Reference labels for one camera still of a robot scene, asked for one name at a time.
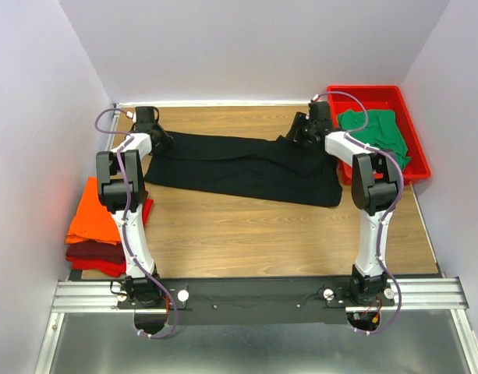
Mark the black t shirt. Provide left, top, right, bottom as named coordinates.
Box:
left=145, top=132, right=342, bottom=207

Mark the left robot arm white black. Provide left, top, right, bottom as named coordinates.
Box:
left=94, top=106, right=175, bottom=309

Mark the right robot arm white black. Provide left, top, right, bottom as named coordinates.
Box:
left=287, top=99, right=403, bottom=305

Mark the green t shirt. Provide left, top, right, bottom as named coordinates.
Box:
left=337, top=109, right=411, bottom=170

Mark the red plastic bin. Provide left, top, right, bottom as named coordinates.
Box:
left=327, top=85, right=430, bottom=185

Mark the orange folded t shirt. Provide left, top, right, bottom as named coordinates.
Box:
left=66, top=177, right=120, bottom=245

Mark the red folded t shirt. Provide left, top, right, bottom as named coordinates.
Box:
left=69, top=198, right=155, bottom=279

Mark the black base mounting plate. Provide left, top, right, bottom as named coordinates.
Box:
left=117, top=275, right=395, bottom=327

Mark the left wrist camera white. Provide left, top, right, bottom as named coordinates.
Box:
left=125, top=111, right=136, bottom=122

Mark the aluminium frame rail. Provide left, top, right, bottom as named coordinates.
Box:
left=51, top=278, right=469, bottom=313

